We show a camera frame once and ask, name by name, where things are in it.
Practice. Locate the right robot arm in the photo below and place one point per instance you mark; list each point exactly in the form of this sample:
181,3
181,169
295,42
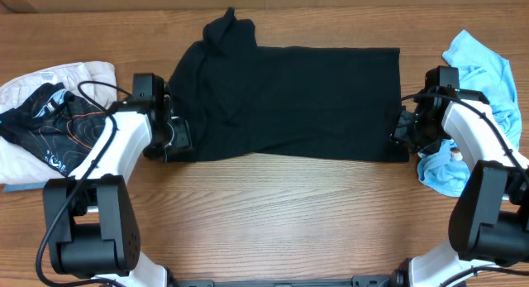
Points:
488,227

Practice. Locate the black shirt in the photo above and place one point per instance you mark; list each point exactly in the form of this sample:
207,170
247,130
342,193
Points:
331,103

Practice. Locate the black patterned shorts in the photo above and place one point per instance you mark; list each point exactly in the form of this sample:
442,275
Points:
56,126

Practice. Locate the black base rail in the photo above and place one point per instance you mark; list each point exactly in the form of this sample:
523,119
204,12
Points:
355,281

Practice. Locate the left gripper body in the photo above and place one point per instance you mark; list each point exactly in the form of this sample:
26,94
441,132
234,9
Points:
176,136

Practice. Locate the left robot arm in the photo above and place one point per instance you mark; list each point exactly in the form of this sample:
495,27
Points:
91,228

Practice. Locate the light blue shirt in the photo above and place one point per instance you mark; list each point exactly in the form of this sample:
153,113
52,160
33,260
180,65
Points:
483,70

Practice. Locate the beige folded garment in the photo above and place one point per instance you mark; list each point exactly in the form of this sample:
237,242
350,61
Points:
19,166

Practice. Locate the blue denim garment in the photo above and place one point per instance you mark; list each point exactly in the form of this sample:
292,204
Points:
10,188

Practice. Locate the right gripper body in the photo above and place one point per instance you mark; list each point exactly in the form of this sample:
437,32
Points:
422,133

